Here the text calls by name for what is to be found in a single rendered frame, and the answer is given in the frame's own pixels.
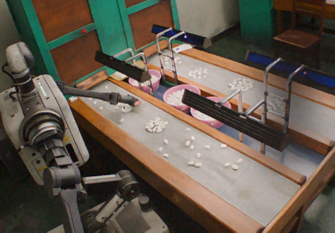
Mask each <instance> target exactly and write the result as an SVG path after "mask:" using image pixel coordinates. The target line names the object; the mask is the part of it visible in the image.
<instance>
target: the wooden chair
mask: <svg viewBox="0 0 335 233"><path fill-rule="evenodd" d="M296 2H301V3H306V4H310V5H316V6H320V7H321V8H322V9H321V14H316V13H313V12H310V11H303V10H297V9H296ZM325 5H326V0H293V7H292V14H291V29H289V30H287V31H285V32H284V33H281V34H280V35H278V36H276V37H274V38H273V40H275V57H278V58H279V56H280V55H281V54H284V53H285V52H286V51H288V50H290V49H291V61H292V62H293V61H294V55H295V53H297V54H301V65H305V66H306V65H307V64H308V63H310V62H311V61H312V60H314V59H316V61H317V63H316V69H317V70H320V61H321V42H322V28H323V22H324V15H325V8H326V7H325ZM296 14H301V15H304V16H310V17H315V18H318V19H320V22H319V29H318V35H315V34H313V33H309V32H305V31H302V30H297V29H295V28H294V25H295V15H296ZM316 44H317V55H315V56H313V55H311V54H307V53H306V52H307V50H309V49H311V48H312V47H314V46H316ZM280 45H281V46H283V47H287V49H285V50H283V51H282V52H279V46H280ZM306 57H310V58H311V59H309V60H308V61H306V62H305V58H306Z"/></svg>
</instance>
